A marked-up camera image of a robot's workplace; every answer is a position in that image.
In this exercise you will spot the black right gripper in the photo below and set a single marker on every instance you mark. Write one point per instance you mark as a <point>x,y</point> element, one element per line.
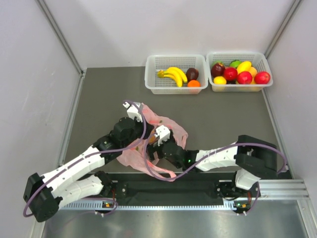
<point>151,148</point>

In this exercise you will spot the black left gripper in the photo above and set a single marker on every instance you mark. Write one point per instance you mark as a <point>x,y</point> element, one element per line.
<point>142,125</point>

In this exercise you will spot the pink plastic bag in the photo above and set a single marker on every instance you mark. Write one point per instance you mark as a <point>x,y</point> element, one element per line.
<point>134,157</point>

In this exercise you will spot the orange yellow fruit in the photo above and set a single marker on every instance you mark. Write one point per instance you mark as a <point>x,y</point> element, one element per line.
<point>152,139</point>

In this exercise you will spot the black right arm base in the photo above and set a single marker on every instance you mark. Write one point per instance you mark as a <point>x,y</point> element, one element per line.
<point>227,191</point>

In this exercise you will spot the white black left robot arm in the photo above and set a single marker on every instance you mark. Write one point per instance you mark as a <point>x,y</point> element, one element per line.
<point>46,194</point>

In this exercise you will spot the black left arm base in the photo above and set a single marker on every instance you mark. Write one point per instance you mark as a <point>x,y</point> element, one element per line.
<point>109,191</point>

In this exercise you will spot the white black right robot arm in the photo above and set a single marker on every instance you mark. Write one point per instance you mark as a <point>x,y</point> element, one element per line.
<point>256,159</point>

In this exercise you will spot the white left fruit basket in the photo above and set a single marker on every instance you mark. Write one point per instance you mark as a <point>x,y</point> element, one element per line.
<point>158,85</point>

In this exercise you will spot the white fruit basket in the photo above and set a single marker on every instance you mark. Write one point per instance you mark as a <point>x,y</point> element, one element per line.
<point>258,60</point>
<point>158,85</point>

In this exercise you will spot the white right fruit basket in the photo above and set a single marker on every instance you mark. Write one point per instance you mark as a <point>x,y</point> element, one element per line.
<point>258,60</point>

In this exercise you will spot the pale yellow fruit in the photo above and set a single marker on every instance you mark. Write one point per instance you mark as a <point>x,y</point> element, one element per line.
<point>252,71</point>

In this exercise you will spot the orange tangerine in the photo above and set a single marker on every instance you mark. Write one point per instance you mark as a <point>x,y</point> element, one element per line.
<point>193,83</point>

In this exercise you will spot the yellow banana bunch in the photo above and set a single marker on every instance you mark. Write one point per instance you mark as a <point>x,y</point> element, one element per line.
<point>178,76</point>

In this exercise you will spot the dark purple plum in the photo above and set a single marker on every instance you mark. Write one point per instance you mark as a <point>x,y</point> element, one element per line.
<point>192,74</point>

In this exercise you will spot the yellow lemon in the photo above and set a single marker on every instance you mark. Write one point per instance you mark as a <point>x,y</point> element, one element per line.
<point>220,80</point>

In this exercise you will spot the dark red apple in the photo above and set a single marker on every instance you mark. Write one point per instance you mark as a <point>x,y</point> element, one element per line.
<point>217,69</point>

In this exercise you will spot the red apple left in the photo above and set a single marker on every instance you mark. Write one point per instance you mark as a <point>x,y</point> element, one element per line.
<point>230,73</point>

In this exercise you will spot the red apple middle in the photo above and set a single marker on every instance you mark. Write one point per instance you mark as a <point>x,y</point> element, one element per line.
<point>244,77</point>

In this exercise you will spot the green lime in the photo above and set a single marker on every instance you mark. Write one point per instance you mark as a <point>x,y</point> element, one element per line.
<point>235,63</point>

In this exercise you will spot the yellow mango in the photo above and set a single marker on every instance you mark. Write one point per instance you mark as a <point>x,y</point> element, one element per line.
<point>244,66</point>

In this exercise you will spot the red apple right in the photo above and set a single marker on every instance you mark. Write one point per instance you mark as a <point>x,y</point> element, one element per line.
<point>262,77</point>

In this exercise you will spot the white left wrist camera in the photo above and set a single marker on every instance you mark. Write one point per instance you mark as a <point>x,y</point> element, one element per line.
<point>133,110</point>

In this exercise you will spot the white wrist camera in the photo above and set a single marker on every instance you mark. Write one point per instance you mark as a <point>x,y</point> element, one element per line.
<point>133,110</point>
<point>162,134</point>

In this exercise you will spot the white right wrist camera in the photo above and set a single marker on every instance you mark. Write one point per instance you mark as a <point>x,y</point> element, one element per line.
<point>162,134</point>

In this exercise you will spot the black mounting rail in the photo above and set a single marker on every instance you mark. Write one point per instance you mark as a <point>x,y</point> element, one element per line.
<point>193,189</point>

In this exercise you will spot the aluminium frame post left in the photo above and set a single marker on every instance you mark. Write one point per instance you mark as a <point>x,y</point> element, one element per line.
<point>59,34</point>

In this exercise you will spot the aluminium frame post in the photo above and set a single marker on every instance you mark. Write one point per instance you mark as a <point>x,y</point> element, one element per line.
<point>289,15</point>
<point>59,34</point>

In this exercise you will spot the aluminium frame post right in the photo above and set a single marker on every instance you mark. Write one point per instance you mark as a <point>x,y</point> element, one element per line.
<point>289,15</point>

